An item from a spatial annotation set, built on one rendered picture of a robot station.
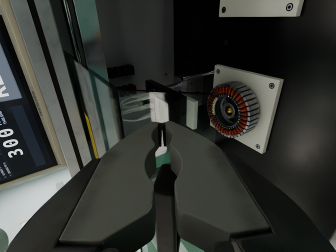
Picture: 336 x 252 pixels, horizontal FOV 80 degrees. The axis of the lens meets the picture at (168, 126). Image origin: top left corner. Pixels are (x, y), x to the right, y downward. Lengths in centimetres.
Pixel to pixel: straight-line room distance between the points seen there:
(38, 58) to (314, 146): 44
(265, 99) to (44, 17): 37
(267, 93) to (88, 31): 31
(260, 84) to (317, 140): 13
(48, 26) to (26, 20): 3
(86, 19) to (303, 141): 39
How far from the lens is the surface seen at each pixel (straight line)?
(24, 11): 35
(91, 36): 36
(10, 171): 45
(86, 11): 35
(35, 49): 35
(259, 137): 44
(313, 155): 41
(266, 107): 41
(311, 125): 39
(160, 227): 19
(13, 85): 39
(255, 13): 41
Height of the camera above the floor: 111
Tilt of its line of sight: 28 degrees down
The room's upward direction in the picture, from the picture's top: 109 degrees counter-clockwise
